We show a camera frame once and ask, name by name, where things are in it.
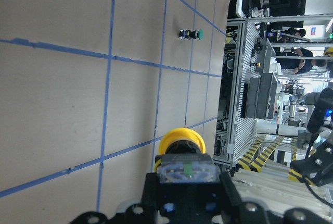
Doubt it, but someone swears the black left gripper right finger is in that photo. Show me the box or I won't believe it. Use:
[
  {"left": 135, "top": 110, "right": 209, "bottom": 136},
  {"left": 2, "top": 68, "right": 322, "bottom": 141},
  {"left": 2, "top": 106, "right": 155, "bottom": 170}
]
[{"left": 217, "top": 172, "right": 242, "bottom": 223}]

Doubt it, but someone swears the yellow push button switch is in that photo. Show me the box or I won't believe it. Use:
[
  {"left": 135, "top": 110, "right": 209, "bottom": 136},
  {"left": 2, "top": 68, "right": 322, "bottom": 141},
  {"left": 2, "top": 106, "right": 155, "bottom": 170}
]
[{"left": 154, "top": 127, "right": 221, "bottom": 217}]

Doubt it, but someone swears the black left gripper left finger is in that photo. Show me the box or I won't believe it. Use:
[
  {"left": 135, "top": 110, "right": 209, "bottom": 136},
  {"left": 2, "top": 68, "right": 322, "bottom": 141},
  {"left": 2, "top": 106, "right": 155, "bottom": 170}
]
[{"left": 142, "top": 172, "right": 162, "bottom": 223}]

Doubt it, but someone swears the green push button switch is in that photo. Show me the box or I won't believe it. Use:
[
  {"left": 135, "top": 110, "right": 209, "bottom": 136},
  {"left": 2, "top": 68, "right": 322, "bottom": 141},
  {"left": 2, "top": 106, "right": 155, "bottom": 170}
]
[{"left": 178, "top": 29, "right": 204, "bottom": 40}]

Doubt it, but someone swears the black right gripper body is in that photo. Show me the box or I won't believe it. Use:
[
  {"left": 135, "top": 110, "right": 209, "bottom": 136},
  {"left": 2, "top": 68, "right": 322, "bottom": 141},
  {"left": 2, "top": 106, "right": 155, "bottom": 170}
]
[{"left": 290, "top": 87, "right": 332, "bottom": 185}]

